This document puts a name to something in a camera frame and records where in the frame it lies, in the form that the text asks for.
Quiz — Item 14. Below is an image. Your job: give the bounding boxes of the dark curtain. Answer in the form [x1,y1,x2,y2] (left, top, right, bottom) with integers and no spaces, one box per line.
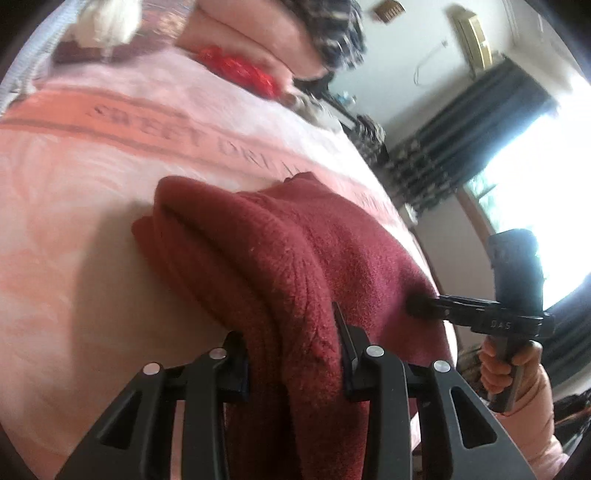
[385,55,561,217]

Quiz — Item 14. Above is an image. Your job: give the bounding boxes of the person's right hand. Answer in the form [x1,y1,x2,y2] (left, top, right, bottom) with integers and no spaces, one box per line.
[478,339,543,398]

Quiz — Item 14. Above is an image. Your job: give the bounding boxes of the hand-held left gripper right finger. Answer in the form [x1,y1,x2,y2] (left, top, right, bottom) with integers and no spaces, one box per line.
[331,302,539,480]

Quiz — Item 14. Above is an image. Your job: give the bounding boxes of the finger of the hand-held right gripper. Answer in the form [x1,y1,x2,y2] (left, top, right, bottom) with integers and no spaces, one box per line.
[405,293,502,325]

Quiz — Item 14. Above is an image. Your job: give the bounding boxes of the dark red knit sweater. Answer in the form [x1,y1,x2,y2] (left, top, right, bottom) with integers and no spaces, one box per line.
[131,172,455,480]

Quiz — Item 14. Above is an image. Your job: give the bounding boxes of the wooden wall ornament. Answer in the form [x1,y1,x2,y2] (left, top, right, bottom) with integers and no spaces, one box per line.
[374,0,407,21]

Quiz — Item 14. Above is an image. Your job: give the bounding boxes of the red embroidered pillow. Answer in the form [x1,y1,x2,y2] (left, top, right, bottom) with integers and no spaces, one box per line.
[196,44,282,97]

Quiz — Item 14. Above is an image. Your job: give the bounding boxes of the beige cloth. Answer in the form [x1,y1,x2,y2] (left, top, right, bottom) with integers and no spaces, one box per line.
[288,90,342,134]

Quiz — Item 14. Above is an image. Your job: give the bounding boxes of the wall air conditioner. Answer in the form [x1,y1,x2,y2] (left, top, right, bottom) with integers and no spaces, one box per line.
[450,4,495,70]

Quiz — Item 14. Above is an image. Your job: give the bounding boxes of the white wall cable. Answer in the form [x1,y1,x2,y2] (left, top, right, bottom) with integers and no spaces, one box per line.
[413,41,448,86]

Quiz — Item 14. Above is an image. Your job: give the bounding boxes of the dark wicker chair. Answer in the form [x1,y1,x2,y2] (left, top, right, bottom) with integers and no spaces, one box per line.
[353,115,389,162]

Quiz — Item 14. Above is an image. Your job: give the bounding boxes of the pink printed blanket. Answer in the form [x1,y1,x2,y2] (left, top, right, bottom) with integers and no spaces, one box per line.
[0,51,437,480]

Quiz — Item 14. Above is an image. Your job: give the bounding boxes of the person's right forearm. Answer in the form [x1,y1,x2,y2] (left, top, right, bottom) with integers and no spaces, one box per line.
[499,364,571,478]

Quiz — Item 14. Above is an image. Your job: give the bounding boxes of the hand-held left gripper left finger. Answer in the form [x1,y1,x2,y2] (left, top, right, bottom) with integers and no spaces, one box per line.
[65,330,252,480]

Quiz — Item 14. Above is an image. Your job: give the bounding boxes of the bright window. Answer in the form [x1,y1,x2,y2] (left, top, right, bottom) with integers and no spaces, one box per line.
[464,69,591,315]

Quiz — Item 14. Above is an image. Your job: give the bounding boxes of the dark patterned blanket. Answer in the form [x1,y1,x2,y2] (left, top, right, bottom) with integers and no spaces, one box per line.
[281,0,368,93]

